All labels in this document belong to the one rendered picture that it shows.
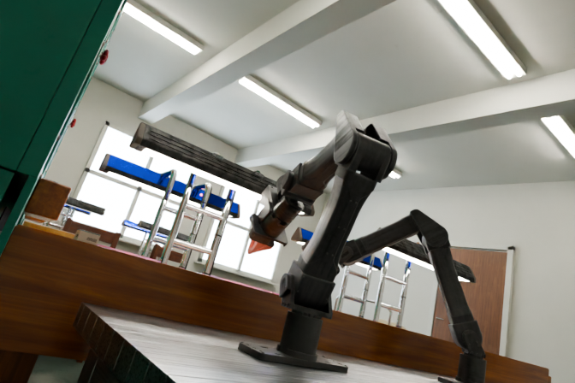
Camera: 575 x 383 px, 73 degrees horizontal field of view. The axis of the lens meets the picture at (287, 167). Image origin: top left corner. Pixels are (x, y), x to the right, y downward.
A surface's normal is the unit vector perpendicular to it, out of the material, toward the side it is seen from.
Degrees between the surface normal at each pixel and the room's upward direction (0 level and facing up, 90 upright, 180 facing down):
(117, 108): 90
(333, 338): 90
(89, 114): 90
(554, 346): 90
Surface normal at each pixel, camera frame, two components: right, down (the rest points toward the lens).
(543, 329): -0.74, -0.38
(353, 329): 0.55, -0.12
